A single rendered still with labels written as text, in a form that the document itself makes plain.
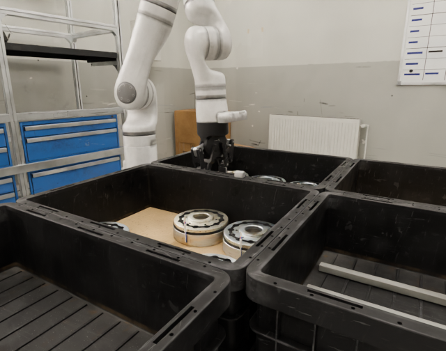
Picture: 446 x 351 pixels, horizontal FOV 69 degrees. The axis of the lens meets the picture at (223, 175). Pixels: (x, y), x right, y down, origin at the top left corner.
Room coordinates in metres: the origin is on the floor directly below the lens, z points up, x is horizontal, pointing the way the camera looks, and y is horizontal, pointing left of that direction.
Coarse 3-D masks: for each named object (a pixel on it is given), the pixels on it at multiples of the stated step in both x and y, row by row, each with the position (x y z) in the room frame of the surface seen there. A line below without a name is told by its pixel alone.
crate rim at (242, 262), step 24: (168, 168) 0.68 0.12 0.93; (48, 192) 0.51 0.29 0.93; (312, 192) 0.51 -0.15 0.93; (72, 216) 0.41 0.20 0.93; (288, 216) 0.41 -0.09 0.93; (144, 240) 0.34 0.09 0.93; (264, 240) 0.35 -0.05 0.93; (216, 264) 0.29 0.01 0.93; (240, 264) 0.29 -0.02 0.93; (240, 288) 0.28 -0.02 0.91
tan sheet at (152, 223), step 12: (132, 216) 0.65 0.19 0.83; (144, 216) 0.65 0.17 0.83; (156, 216) 0.65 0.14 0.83; (168, 216) 0.65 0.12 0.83; (132, 228) 0.59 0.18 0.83; (144, 228) 0.59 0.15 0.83; (156, 228) 0.59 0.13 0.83; (168, 228) 0.59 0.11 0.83; (168, 240) 0.54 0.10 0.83; (204, 252) 0.50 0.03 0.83; (216, 252) 0.50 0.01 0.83
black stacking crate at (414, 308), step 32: (320, 224) 0.47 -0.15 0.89; (352, 224) 0.49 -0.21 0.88; (384, 224) 0.46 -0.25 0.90; (416, 224) 0.44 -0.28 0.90; (288, 256) 0.35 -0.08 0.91; (320, 256) 0.48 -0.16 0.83; (352, 256) 0.48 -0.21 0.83; (384, 256) 0.46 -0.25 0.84; (416, 256) 0.44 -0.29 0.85; (352, 288) 0.40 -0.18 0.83; (256, 320) 0.28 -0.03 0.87; (288, 320) 0.26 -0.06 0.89
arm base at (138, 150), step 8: (128, 136) 0.89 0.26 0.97; (136, 136) 0.88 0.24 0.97; (144, 136) 0.89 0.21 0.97; (152, 136) 0.91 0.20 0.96; (128, 144) 0.89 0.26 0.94; (136, 144) 0.88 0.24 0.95; (144, 144) 0.89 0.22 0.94; (152, 144) 0.91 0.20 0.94; (128, 152) 0.89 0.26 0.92; (136, 152) 0.88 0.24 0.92; (144, 152) 0.89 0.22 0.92; (152, 152) 0.90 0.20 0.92; (128, 160) 0.89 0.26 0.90; (136, 160) 0.88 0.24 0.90; (144, 160) 0.89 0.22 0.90; (152, 160) 0.90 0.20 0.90
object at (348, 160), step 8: (272, 152) 0.88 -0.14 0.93; (280, 152) 0.87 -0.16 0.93; (288, 152) 0.86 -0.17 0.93; (296, 152) 0.86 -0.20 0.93; (160, 160) 0.76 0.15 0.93; (168, 160) 0.77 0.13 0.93; (352, 160) 0.76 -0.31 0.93; (184, 168) 0.68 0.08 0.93; (192, 168) 0.68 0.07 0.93; (344, 168) 0.69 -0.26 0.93; (248, 176) 0.61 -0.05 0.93; (328, 176) 0.61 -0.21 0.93; (336, 176) 0.62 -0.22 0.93; (288, 184) 0.56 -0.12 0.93; (296, 184) 0.56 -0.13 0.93; (320, 184) 0.56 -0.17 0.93; (328, 184) 0.57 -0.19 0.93; (320, 192) 0.54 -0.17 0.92
